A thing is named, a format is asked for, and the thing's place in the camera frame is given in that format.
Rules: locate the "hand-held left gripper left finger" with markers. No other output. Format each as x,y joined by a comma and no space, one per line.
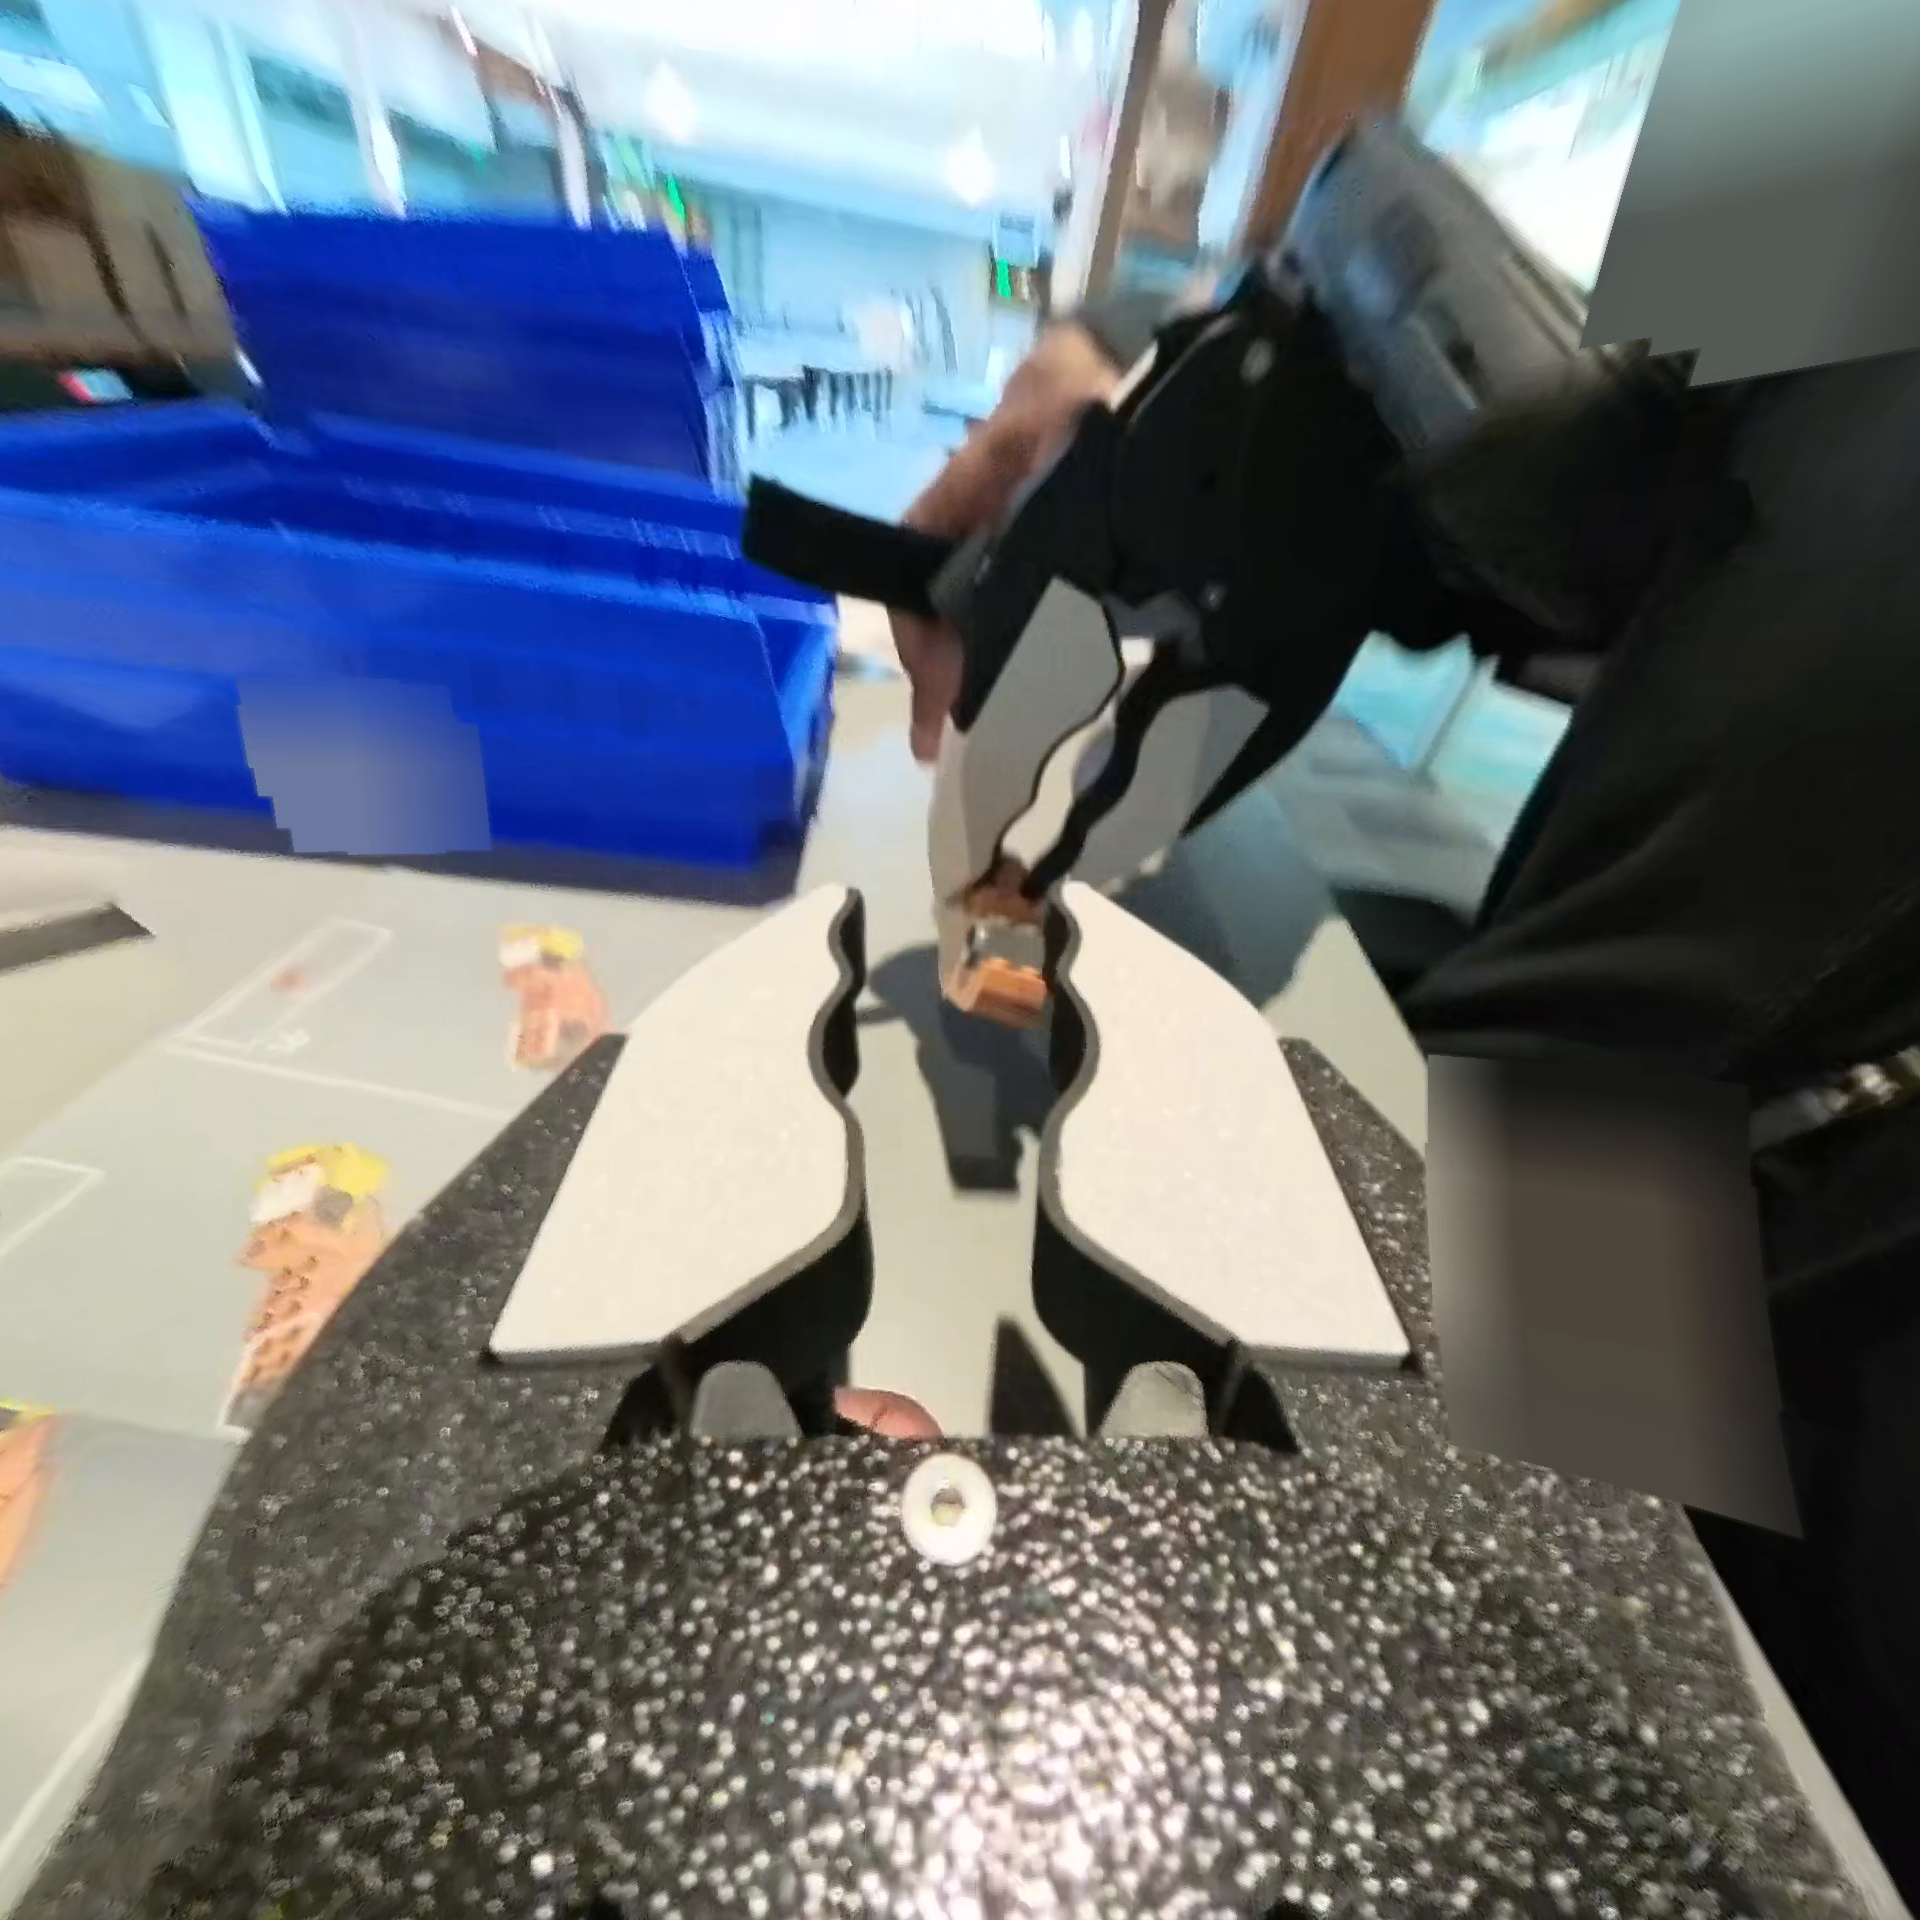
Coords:
704,1170

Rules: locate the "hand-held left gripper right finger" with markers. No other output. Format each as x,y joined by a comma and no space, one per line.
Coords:
1201,1184

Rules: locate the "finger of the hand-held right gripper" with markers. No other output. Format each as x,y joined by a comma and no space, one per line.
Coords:
1019,691
1184,763

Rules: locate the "orange toy brick model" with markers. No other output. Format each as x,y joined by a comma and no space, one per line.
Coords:
990,961

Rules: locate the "large blue plastic bin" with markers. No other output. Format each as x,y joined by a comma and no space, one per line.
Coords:
523,598

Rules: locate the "person's right forearm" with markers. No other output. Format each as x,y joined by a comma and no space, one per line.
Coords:
1588,509

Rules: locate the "grey desk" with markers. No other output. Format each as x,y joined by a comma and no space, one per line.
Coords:
931,1243

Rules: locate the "person's right hand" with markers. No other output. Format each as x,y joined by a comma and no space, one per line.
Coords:
1019,405

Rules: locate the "person's left hand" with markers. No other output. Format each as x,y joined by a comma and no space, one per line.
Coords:
885,1413

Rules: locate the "grey instruction booklet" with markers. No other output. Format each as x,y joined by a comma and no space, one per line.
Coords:
224,1050

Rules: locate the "person's black jacket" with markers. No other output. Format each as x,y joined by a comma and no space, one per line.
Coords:
1723,838

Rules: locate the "stack of blue plastic bins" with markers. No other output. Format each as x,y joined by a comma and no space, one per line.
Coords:
450,329

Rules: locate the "person's belt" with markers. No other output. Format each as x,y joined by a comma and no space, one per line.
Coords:
1875,1084

